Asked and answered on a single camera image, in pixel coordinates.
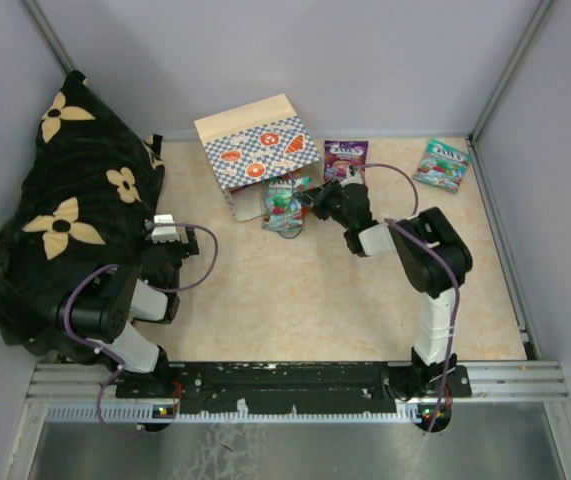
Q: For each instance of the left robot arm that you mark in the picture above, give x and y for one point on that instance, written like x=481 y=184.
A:
x=100 y=306

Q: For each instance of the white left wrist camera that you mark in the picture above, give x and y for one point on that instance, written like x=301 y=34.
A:
x=165 y=229

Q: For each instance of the purple candy bag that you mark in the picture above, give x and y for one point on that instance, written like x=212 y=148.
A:
x=343 y=156

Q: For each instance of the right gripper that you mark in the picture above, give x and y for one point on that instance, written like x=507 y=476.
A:
x=317 y=197

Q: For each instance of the black floral pillow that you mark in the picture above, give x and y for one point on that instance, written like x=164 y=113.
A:
x=93 y=184

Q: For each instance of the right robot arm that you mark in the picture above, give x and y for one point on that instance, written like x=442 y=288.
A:
x=434 y=258

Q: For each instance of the teal mint cherry candy bag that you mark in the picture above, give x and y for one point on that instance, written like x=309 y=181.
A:
x=283 y=211

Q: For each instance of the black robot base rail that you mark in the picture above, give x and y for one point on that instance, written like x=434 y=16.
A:
x=280 y=388

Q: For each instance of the checkered paper bag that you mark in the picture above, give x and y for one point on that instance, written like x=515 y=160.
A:
x=253 y=143

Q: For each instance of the teal Fox's mint candy bag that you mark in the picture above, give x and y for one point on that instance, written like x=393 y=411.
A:
x=442 y=166

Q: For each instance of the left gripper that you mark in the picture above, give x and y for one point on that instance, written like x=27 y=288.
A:
x=186 y=248

